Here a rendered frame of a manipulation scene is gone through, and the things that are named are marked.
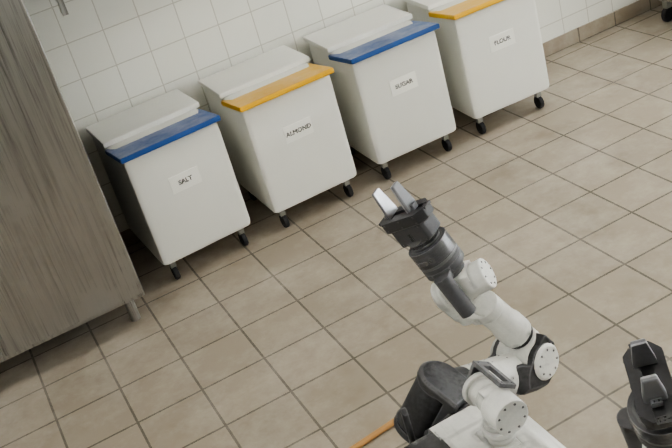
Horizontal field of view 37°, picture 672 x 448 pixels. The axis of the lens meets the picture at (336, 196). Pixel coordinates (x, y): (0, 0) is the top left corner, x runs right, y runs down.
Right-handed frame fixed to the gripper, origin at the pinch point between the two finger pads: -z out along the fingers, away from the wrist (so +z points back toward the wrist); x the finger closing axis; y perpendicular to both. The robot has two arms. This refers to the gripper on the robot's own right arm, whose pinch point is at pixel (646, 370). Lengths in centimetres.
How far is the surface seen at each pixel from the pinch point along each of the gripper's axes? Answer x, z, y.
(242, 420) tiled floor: 129, 207, -161
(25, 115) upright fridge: 246, 115, -219
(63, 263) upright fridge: 214, 177, -237
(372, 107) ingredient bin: 312, 240, -101
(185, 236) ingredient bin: 251, 226, -203
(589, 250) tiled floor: 197, 256, -13
